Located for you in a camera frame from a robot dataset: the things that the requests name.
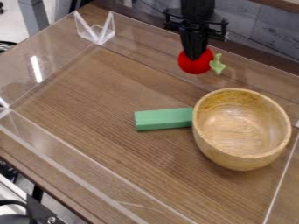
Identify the green rectangular block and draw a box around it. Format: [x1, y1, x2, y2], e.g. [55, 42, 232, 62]
[134, 107, 192, 131]

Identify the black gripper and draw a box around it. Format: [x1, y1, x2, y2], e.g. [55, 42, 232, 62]
[162, 0, 229, 59]

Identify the black cable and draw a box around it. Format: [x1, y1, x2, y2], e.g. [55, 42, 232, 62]
[0, 199, 33, 224]

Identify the wooden bowl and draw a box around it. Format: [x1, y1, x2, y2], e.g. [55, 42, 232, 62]
[192, 87, 292, 171]

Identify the grey metal post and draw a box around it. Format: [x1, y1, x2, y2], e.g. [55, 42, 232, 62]
[17, 0, 49, 36]

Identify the clear acrylic corner bracket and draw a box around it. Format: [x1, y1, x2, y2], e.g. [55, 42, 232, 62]
[73, 10, 116, 46]

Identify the red knitted strawberry fruit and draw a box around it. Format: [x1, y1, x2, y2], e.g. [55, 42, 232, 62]
[177, 49, 225, 74]

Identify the black table clamp mount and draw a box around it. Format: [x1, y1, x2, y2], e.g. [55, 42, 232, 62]
[25, 195, 66, 224]

